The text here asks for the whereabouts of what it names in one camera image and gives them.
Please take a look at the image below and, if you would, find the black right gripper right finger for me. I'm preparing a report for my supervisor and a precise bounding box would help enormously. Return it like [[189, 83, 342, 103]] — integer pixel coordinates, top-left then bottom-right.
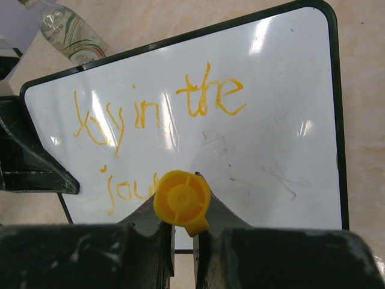
[[193, 176, 384, 288]]

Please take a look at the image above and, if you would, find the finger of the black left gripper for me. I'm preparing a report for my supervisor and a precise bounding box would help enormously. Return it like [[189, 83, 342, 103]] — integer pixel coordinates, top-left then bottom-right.
[[1, 96, 80, 194]]

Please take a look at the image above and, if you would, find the white whiteboard black frame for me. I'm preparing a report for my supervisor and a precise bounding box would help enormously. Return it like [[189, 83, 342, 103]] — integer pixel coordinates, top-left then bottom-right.
[[19, 0, 350, 255]]

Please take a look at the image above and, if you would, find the clear glass bottle green cap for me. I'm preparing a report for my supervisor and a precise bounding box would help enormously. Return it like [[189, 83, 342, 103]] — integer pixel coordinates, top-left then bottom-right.
[[19, 1, 108, 66]]

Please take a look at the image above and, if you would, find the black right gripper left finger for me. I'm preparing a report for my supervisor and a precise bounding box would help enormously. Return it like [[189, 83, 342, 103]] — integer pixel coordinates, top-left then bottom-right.
[[1, 200, 174, 288]]

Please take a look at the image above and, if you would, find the yellow capped white marker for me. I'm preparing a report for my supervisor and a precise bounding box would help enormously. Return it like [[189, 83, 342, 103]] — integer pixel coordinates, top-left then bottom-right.
[[153, 170, 212, 237]]

